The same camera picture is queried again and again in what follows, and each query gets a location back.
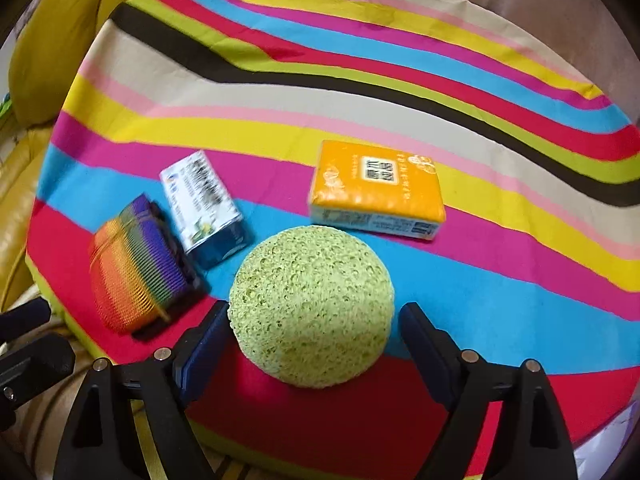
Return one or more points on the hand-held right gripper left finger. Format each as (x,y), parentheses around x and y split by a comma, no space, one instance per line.
(202,355)

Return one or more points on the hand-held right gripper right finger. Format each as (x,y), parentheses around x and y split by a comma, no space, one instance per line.
(425,355)

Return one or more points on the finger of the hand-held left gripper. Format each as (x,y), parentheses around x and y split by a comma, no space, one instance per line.
(22,316)

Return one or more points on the rainbow spring toy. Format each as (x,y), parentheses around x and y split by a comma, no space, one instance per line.
(135,270)

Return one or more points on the green round sponge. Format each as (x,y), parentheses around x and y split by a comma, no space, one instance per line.
(312,305)

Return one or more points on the blue and white box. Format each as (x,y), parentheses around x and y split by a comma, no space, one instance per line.
(205,210)

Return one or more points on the orange tissue pack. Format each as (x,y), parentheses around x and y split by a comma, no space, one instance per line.
(375,185)

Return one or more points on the white paper sheet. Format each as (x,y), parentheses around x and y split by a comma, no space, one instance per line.
(607,440)

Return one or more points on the colourful striped tablecloth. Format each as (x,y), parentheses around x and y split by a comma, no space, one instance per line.
(400,100)

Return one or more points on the yellow leather sofa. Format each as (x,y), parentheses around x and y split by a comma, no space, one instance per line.
(55,25)

